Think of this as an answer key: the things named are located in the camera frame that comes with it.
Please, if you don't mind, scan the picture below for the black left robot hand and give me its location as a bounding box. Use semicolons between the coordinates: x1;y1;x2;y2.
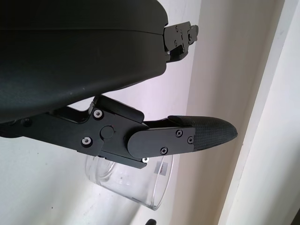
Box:
0;0;239;170

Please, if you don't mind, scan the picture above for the clear glass cup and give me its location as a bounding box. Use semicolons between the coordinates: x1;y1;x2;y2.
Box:
85;153;174;212

